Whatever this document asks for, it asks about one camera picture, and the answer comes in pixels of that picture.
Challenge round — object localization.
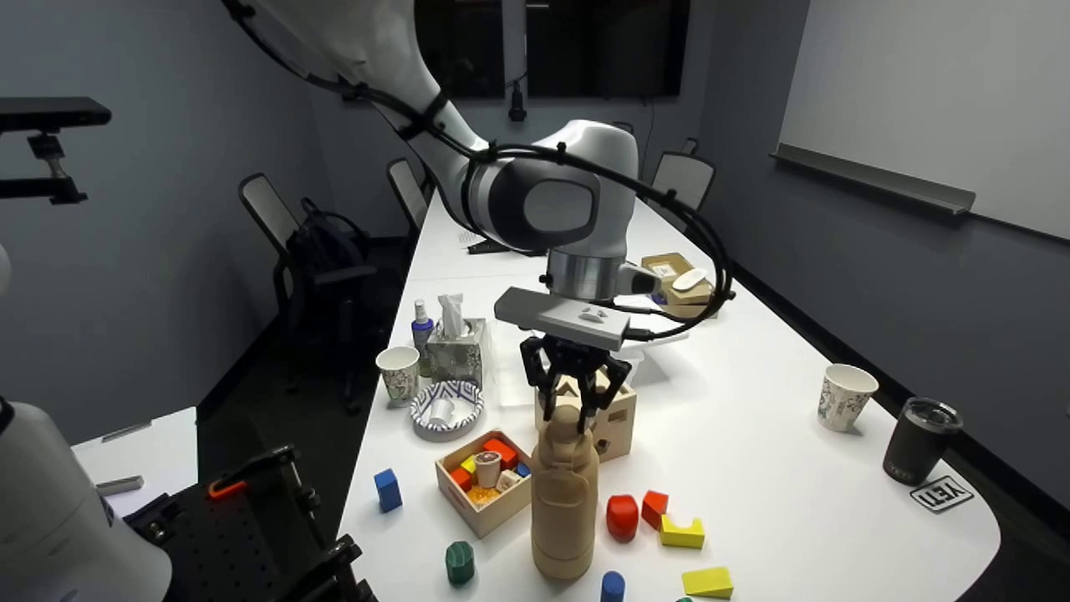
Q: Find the yellow flat block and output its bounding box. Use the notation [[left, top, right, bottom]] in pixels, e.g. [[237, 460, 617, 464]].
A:
[[682, 567, 732, 598]]

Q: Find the blue block left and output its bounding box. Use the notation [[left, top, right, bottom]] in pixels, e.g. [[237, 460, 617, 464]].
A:
[[374, 467, 401, 511]]

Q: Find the blue block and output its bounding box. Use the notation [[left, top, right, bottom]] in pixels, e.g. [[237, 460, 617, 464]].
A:
[[374, 467, 401, 511], [601, 573, 624, 602]]

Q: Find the black metal tumbler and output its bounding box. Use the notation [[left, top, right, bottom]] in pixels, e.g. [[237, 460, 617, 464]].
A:
[[883, 398, 962, 485]]

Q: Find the whiteboard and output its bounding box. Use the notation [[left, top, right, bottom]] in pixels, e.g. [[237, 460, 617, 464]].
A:
[[774, 0, 1070, 238]]

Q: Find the green cylinder block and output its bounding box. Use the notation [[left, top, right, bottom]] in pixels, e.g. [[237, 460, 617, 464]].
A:
[[444, 540, 474, 589]]

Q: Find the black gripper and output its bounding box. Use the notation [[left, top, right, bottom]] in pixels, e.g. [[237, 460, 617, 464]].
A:
[[519, 333, 630, 430]]

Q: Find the yellow L-shaped block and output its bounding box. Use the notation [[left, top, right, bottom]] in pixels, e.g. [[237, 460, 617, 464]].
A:
[[659, 519, 704, 548]]

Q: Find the wooden tray of blocks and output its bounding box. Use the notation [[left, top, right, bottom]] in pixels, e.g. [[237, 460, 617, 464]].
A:
[[435, 430, 532, 536]]

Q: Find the wall monitor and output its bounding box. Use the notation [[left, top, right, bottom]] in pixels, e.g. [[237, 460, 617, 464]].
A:
[[414, 0, 689, 95]]

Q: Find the blue block front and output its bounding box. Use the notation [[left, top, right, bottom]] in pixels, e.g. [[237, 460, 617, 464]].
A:
[[601, 573, 624, 602]]

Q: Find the office chair with backpack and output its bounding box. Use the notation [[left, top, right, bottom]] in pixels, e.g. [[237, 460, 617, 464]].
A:
[[237, 172, 383, 382]]

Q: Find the beige bottle with lid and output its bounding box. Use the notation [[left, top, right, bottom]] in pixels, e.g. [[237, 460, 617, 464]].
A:
[[532, 408, 597, 585]]

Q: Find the small sanitizer bottle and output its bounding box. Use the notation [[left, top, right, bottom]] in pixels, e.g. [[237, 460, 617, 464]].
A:
[[412, 301, 435, 354]]

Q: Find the red cylinder block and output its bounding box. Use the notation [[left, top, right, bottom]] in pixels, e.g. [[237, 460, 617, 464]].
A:
[[606, 493, 639, 540]]

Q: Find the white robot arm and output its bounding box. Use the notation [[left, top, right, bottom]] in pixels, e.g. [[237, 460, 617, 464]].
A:
[[221, 0, 651, 429]]

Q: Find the paper cup left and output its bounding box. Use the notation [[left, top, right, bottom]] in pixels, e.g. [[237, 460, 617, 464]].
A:
[[374, 347, 420, 403]]

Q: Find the tissue box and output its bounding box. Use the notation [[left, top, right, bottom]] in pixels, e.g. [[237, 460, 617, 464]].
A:
[[425, 295, 485, 383]]

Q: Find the paper cup right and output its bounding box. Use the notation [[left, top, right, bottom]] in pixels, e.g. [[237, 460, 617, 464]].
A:
[[819, 365, 880, 430]]

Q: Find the red cube block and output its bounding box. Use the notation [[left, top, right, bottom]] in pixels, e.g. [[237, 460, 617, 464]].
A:
[[640, 488, 668, 527]]

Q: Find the gripper mounted camera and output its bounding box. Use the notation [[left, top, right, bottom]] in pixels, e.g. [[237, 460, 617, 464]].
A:
[[495, 286, 628, 347]]

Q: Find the black shelf bracket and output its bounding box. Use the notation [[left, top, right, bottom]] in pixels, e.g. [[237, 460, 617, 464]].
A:
[[0, 95, 109, 204]]

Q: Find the office chair far right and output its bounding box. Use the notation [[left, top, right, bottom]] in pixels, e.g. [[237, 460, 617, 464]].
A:
[[651, 153, 714, 209]]

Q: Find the patterned paper plate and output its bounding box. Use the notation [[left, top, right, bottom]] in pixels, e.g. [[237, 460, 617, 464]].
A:
[[409, 382, 485, 440]]

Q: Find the paper cup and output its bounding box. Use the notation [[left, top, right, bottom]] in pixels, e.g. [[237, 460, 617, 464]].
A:
[[374, 347, 420, 403], [819, 365, 880, 430]]

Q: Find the fiducial marker tag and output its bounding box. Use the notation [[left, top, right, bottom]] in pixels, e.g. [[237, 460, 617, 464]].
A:
[[909, 475, 972, 514]]

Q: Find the wooden shape sorter box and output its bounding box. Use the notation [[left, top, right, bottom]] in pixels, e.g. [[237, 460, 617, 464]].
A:
[[556, 373, 639, 460]]

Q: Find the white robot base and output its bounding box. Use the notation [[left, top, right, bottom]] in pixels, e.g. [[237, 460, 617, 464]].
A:
[[0, 401, 174, 602]]

